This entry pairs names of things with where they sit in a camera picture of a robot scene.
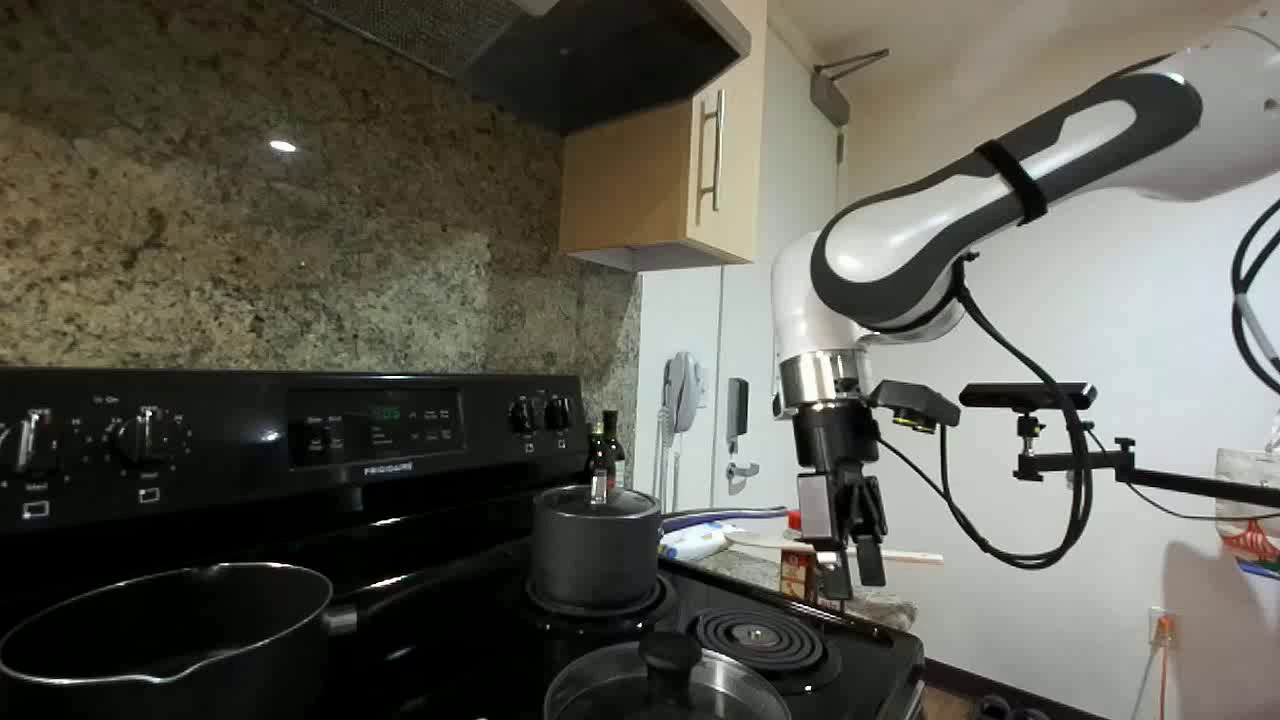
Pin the wooden wall cabinet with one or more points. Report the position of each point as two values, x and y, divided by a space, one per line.
673 185

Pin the black pot without lid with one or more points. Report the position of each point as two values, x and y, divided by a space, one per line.
222 641

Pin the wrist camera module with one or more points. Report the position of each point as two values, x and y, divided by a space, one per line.
919 405

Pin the dark pot with lid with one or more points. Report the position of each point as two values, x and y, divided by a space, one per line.
594 547

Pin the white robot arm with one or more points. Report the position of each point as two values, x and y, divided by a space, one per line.
1180 124

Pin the range hood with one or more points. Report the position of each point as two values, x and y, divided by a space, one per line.
559 60

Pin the black electric stove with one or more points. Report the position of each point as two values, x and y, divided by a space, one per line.
376 480

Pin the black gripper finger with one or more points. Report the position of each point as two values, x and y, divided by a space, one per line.
871 528
832 568

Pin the coil burner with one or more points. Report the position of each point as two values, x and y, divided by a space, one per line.
761 641

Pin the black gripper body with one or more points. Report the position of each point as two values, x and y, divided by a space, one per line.
832 443

